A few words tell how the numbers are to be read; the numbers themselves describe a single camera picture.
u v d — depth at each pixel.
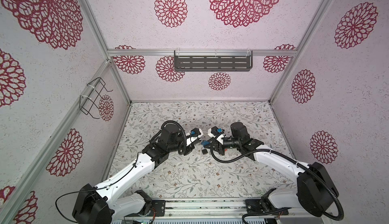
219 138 0.69
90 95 0.76
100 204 0.39
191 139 0.59
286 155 0.93
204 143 0.74
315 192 0.42
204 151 0.92
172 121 0.55
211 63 0.99
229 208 0.75
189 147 0.65
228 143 0.69
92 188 0.41
